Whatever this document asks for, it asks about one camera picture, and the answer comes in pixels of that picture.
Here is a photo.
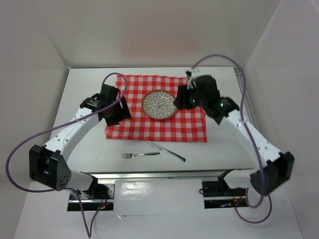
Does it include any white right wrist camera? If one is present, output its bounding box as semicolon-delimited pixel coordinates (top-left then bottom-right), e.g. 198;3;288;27
186;69;199;90

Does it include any silver table knife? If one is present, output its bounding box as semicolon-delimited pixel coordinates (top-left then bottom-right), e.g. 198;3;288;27
147;140;186;162

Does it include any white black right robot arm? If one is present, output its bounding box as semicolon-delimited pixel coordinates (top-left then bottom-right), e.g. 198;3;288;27
174;71;295;196

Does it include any red white checkered cloth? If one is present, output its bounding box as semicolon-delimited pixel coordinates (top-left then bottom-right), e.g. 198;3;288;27
105;75;207;142

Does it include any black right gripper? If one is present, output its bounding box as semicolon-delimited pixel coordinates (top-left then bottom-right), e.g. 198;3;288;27
173;83;207;110

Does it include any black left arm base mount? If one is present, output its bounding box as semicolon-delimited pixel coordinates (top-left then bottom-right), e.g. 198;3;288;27
67;182;115;212

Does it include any floral patterned ceramic plate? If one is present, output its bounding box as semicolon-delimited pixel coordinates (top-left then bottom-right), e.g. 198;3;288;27
142;90;177;120

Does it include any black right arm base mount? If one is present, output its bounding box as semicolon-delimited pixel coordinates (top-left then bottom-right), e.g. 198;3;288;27
198;170;248;209

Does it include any aluminium frame rail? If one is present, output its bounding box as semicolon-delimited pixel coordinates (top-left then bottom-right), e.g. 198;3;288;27
82;66;257;181

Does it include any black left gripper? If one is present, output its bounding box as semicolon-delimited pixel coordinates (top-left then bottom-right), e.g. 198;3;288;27
104;96;132;127

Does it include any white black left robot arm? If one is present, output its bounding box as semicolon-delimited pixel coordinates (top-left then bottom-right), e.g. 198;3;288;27
29;84;132;199

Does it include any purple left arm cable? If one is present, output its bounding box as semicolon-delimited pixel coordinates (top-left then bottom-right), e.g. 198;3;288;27
5;72;128;239

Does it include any silver fork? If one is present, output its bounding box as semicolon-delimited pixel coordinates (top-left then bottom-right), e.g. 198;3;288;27
121;152;160;159

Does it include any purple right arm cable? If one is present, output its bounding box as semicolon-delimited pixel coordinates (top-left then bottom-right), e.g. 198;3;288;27
191;54;272;224

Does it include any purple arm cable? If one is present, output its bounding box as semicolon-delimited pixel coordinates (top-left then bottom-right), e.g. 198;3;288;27
191;54;272;224
5;72;128;239

